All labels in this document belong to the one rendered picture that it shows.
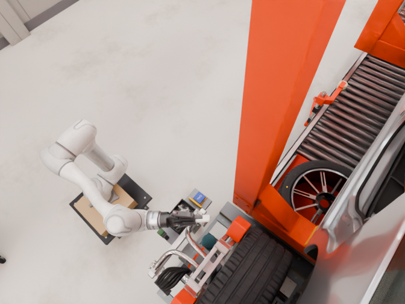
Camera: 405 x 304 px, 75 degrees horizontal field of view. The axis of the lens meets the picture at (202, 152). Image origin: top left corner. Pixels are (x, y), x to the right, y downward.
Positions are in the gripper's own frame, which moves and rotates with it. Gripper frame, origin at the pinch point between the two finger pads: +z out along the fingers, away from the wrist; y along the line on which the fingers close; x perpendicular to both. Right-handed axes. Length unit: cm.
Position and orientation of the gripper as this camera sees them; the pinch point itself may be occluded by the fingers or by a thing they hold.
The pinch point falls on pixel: (202, 218)
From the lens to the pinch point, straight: 127.9
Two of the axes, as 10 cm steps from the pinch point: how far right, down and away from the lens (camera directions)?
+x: 0.5, -7.1, 7.0
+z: 9.9, -0.7, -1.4
